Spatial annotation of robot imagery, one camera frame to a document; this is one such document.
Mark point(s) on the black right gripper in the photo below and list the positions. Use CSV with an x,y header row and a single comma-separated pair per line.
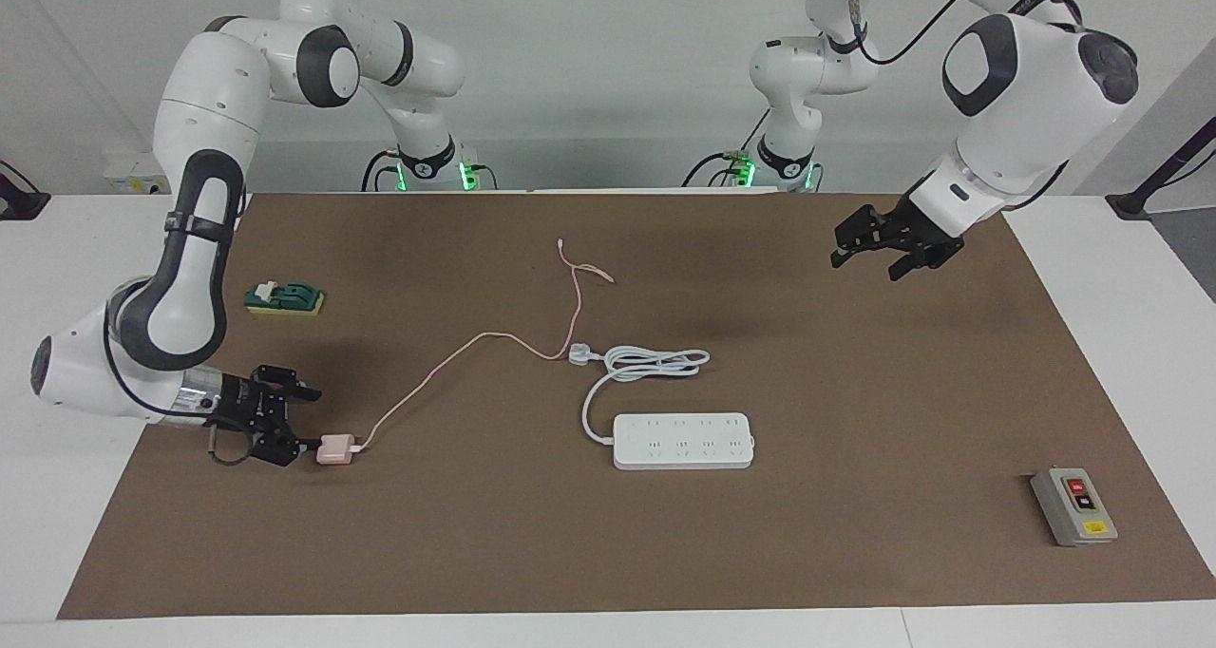
x,y
252,410

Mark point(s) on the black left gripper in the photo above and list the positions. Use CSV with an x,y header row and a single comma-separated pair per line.
x,y
907,232

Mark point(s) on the pink charger block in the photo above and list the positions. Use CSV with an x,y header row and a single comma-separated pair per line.
x,y
336,449

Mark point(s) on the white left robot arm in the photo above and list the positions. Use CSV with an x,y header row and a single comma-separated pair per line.
x,y
1026,106

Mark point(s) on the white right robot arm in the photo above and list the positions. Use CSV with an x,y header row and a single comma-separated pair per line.
x,y
204,106

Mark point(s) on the white power strip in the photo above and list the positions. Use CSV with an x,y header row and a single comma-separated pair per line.
x,y
684,441

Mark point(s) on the black clamp stand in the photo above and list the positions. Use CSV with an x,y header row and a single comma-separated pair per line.
x,y
1135,201
19,203

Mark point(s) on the brown table mat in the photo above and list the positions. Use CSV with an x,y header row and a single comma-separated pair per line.
x,y
570,534

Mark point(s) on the grey push button box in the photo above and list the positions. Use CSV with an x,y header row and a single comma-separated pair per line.
x,y
1073,507

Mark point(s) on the green knife switch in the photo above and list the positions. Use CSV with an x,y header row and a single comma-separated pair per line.
x,y
285,298

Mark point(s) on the white wall socket box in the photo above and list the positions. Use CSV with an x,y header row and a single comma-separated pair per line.
x,y
138,175

